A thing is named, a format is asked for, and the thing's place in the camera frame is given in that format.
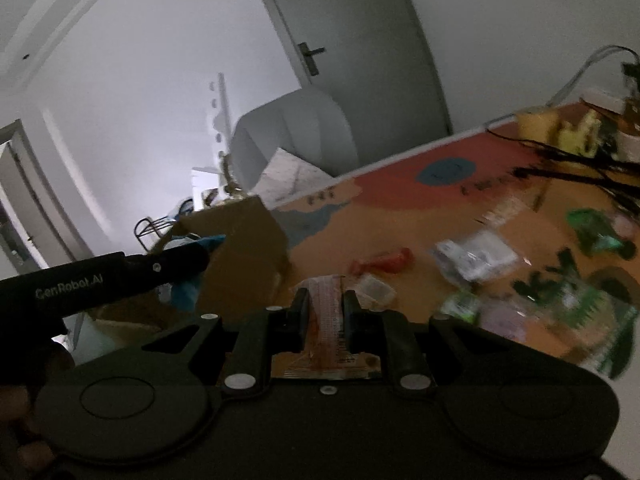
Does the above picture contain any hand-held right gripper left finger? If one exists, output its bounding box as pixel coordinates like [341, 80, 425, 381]
[141, 287, 310, 396]

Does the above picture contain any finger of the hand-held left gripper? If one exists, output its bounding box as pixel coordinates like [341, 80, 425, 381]
[125, 234, 227, 288]
[170, 277, 203, 312]

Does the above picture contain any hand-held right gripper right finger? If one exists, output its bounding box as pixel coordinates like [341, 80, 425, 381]
[342, 290, 506, 394]

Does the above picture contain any pale orange snack packet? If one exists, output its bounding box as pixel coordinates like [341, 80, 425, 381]
[272, 275, 382, 382]

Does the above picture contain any cardboard box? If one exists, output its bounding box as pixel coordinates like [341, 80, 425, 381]
[90, 195, 293, 333]

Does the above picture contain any red snack packet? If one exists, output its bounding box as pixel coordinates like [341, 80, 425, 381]
[349, 249, 416, 277]

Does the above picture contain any person's left hand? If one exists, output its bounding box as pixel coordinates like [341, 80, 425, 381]
[0, 344, 71, 471]

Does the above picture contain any small clear packet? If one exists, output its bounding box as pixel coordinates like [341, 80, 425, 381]
[356, 274, 397, 307]

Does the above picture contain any black shoe rack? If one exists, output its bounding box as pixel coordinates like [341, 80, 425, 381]
[134, 200, 196, 252]

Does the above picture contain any white interior door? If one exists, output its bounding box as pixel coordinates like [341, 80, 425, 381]
[0, 119, 96, 281]

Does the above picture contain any small green snack packet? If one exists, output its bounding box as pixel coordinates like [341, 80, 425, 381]
[439, 290, 482, 324]

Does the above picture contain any white board with holes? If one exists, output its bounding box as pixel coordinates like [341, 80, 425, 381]
[207, 72, 236, 171]

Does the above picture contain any clear plastic packet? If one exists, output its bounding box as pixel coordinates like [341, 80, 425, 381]
[432, 231, 519, 287]

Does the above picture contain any grey armchair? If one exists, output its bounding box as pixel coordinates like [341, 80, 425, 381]
[229, 86, 361, 196]

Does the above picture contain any pale purple snack packet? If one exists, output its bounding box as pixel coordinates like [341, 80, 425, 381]
[475, 300, 527, 342]

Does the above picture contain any green and white snack packet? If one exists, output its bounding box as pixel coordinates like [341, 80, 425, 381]
[514, 249, 640, 381]

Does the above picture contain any grey door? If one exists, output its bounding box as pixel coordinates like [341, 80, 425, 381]
[247, 0, 453, 171]

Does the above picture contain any dark green snack packet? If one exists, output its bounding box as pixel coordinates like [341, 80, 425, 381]
[565, 208, 637, 261]

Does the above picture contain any yellow toy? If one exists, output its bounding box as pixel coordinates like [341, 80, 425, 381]
[557, 110, 602, 155]

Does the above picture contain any glass bottle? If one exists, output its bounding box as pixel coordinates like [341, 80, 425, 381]
[619, 60, 640, 133]

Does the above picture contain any black door handle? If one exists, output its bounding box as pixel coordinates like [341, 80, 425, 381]
[298, 41, 326, 77]

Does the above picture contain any black cable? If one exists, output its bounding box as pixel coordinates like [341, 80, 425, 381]
[484, 127, 640, 203]

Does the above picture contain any white cable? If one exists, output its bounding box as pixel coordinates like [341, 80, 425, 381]
[547, 45, 638, 109]

